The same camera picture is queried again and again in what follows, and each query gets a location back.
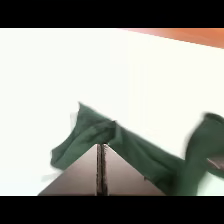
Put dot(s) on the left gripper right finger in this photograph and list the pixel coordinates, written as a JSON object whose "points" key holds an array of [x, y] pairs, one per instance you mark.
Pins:
{"points": [[126, 178]]}

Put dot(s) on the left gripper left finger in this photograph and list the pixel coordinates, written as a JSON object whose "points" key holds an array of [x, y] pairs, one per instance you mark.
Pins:
{"points": [[78, 176]]}

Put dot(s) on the dark green shirt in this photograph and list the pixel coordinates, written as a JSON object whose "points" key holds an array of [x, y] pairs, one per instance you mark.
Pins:
{"points": [[143, 156]]}

